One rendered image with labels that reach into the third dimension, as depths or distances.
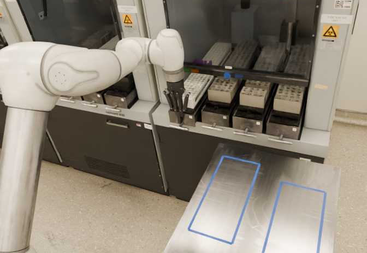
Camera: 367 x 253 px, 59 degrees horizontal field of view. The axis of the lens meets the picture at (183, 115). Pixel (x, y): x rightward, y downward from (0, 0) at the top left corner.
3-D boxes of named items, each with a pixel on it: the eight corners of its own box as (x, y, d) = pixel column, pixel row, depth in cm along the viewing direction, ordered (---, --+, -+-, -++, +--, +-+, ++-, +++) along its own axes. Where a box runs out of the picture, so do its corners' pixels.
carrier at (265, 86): (269, 95, 154) (270, 84, 150) (268, 97, 152) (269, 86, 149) (245, 92, 158) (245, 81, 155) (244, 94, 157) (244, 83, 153)
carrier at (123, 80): (132, 86, 174) (130, 76, 171) (130, 88, 173) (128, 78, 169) (114, 83, 179) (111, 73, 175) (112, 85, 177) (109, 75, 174)
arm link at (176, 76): (167, 60, 141) (169, 72, 145) (158, 70, 135) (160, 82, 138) (187, 62, 138) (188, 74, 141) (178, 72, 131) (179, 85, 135)
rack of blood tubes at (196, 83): (196, 76, 178) (196, 66, 174) (214, 78, 174) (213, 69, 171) (174, 107, 157) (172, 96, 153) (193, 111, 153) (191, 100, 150)
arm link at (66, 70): (120, 45, 86) (78, 42, 91) (77, 50, 70) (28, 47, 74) (122, 93, 90) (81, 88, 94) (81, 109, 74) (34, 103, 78)
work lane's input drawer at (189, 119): (215, 58, 208) (214, 45, 202) (236, 60, 203) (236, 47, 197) (165, 128, 156) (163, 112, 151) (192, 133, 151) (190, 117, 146)
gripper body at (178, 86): (187, 75, 141) (189, 93, 146) (169, 72, 144) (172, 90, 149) (179, 83, 135) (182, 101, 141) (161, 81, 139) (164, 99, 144)
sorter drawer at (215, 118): (241, 57, 205) (241, 44, 199) (262, 59, 200) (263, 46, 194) (198, 128, 153) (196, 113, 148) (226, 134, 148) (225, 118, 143)
